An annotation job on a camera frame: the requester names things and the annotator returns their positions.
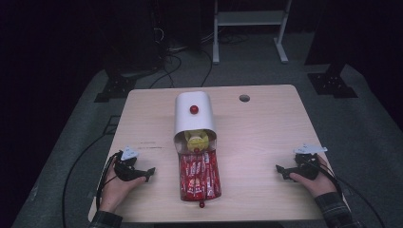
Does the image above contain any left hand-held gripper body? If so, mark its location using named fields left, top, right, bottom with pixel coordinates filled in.
left=113, top=145, right=143, bottom=182

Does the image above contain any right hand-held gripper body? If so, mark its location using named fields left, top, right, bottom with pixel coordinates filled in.
left=292, top=143, right=329, bottom=181

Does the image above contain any person's right hand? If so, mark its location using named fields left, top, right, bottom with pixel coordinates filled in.
left=289, top=154, right=338, bottom=199

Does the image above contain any person's left hand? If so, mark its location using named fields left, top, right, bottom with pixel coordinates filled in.
left=99, top=158, right=148, bottom=214

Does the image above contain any bundle of red snack packets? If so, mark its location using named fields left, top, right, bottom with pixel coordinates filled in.
left=179, top=150, right=221, bottom=201

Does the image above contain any clear plastic drawer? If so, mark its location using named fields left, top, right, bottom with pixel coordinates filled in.
left=173, top=128, right=222, bottom=209

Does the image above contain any yellow round snack packet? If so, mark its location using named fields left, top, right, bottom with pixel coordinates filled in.
left=183, top=128, right=211, bottom=154

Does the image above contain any white storage box cover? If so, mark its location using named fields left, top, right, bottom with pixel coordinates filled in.
left=173, top=90, right=218, bottom=141

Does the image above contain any black stand base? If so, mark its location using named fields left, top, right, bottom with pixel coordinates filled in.
left=306, top=63, right=359, bottom=100
left=93, top=74, right=138, bottom=104

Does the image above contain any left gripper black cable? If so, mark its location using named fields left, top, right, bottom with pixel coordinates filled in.
left=62, top=135, right=123, bottom=228

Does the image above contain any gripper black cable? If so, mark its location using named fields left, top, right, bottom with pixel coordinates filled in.
left=62, top=135, right=123, bottom=228
left=312, top=156, right=388, bottom=228

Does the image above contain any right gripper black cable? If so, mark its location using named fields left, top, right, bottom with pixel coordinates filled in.
left=312, top=156, right=388, bottom=228

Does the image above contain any black floor cable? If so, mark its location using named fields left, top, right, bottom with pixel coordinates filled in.
left=148, top=50, right=184, bottom=89
left=200, top=47, right=214, bottom=88

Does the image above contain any white metal stand frame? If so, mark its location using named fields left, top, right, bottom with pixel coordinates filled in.
left=212, top=0, right=293, bottom=66

